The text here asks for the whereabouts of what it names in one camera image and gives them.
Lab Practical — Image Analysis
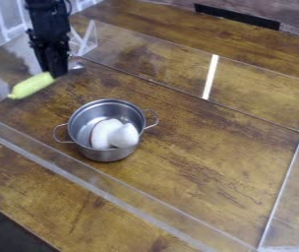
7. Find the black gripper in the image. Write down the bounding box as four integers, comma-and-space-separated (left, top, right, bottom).
24, 0, 71, 78

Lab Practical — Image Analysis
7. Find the small steel pot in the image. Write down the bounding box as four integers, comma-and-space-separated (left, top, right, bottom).
51, 98, 158, 162

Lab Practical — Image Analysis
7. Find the white mushroom toy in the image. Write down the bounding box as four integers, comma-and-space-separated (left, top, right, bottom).
89, 119, 138, 150

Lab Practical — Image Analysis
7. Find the clear acrylic enclosure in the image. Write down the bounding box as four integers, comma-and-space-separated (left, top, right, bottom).
0, 20, 299, 252

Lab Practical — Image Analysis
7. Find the black bar on wall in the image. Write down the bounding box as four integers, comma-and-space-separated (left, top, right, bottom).
193, 3, 280, 31

